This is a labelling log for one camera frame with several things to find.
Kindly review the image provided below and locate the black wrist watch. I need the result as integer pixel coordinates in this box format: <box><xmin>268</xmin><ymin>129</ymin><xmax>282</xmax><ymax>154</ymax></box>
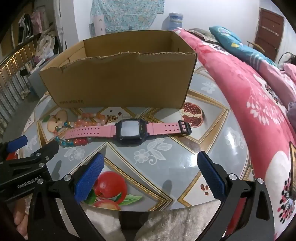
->
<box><xmin>63</xmin><ymin>119</ymin><xmax>192</xmax><ymax>146</ymax></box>

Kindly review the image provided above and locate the wooden railing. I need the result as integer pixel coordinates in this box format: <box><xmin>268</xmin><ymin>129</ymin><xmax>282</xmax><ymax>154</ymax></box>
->
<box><xmin>0</xmin><ymin>38</ymin><xmax>38</xmax><ymax>123</ymax></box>

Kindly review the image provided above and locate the pink floral blanket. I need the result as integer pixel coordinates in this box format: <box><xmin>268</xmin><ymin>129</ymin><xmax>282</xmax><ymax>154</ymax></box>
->
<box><xmin>172</xmin><ymin>28</ymin><xmax>296</xmax><ymax>241</ymax></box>

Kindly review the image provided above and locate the teal printed pillow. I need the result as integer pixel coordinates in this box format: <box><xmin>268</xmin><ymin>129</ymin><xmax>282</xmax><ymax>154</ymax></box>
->
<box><xmin>209</xmin><ymin>25</ymin><xmax>277</xmax><ymax>67</ymax></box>

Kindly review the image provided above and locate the pile of clothes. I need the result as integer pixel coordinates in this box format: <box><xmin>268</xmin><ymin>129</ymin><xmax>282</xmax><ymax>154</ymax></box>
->
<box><xmin>17</xmin><ymin>6</ymin><xmax>63</xmax><ymax>67</ymax></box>

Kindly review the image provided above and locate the brown wooden door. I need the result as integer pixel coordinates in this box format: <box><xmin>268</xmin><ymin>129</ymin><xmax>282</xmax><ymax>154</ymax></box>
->
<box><xmin>254</xmin><ymin>7</ymin><xmax>285</xmax><ymax>61</ymax></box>

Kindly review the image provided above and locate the fruit print table cover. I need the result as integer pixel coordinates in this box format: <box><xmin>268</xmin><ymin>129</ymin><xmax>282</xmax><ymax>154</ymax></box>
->
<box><xmin>17</xmin><ymin>61</ymin><xmax>255</xmax><ymax>212</ymax></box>

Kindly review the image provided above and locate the brown cardboard box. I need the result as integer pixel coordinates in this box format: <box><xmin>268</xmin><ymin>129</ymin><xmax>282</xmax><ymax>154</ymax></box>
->
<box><xmin>39</xmin><ymin>30</ymin><xmax>197</xmax><ymax>110</ymax></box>

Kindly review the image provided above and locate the white fluffy cloth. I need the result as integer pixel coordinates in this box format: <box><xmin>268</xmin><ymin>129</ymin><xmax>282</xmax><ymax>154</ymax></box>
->
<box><xmin>81</xmin><ymin>202</ymin><xmax>229</xmax><ymax>241</ymax></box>

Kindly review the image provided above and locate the wooden chair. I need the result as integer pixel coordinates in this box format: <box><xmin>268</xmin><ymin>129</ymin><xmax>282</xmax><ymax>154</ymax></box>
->
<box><xmin>246</xmin><ymin>40</ymin><xmax>266</xmax><ymax>53</ymax></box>

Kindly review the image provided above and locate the pink orange bead bracelet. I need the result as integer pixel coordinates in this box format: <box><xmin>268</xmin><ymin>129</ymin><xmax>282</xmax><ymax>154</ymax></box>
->
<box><xmin>74</xmin><ymin>112</ymin><xmax>107</xmax><ymax>127</ymax></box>

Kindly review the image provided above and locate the person's left hand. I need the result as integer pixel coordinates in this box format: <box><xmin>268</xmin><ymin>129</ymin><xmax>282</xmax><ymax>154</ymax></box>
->
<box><xmin>13</xmin><ymin>200</ymin><xmax>29</xmax><ymax>240</ymax></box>

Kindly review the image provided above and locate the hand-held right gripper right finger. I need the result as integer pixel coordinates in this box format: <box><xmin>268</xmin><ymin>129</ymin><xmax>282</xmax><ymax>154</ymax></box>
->
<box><xmin>197</xmin><ymin>151</ymin><xmax>275</xmax><ymax>241</ymax></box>

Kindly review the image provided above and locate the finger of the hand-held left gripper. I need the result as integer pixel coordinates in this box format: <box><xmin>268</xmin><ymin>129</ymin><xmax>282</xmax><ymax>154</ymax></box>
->
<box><xmin>0</xmin><ymin>136</ymin><xmax>28</xmax><ymax>161</ymax></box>
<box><xmin>31</xmin><ymin>140</ymin><xmax>60</xmax><ymax>163</ymax></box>

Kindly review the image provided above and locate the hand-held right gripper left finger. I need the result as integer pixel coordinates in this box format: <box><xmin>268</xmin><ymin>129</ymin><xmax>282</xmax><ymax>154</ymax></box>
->
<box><xmin>28</xmin><ymin>152</ymin><xmax>104</xmax><ymax>241</ymax></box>

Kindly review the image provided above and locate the blue water jug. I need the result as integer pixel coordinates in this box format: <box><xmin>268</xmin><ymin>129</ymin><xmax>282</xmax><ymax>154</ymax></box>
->
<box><xmin>167</xmin><ymin>12</ymin><xmax>184</xmax><ymax>31</ymax></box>

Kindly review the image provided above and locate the colourful bead bracelet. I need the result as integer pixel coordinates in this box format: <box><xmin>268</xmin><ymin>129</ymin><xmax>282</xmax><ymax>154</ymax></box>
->
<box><xmin>53</xmin><ymin>120</ymin><xmax>92</xmax><ymax>148</ymax></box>

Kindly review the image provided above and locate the teal floral hanging cloth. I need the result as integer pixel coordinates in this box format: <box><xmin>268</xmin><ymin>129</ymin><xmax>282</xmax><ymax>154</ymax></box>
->
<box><xmin>90</xmin><ymin>0</ymin><xmax>165</xmax><ymax>37</ymax></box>

